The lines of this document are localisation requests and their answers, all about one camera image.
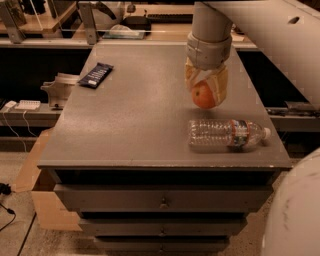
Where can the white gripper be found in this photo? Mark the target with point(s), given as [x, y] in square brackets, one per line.
[207, 53]

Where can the orange fruit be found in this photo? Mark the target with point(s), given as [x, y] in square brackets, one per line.
[202, 96]

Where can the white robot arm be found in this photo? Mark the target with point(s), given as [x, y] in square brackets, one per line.
[287, 32]

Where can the clear plastic water bottle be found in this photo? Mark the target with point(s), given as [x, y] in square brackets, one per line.
[211, 133]

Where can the black keyboard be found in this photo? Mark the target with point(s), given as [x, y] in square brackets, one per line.
[170, 18]

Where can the black bag on shelf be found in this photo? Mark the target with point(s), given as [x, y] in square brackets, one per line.
[137, 23]

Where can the dark blue snack bar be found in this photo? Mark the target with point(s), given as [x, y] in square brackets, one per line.
[95, 76]

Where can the grey drawer cabinet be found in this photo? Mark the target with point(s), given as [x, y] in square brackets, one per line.
[120, 157]

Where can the white power strip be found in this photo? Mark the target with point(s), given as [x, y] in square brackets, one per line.
[28, 105]

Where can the cardboard box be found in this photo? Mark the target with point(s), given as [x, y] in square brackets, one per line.
[51, 213]

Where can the grey metal bracket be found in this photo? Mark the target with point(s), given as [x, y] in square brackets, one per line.
[59, 89]

